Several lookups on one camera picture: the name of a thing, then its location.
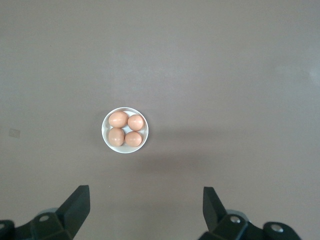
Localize brown egg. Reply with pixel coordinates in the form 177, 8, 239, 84
107, 127, 125, 147
127, 114, 145, 132
108, 111, 129, 128
124, 131, 143, 148

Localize white round bowl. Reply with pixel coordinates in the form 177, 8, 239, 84
101, 106, 150, 154

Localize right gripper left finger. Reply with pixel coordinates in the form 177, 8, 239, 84
0, 184, 91, 240

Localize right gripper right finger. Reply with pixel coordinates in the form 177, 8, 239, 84
198, 186, 301, 240

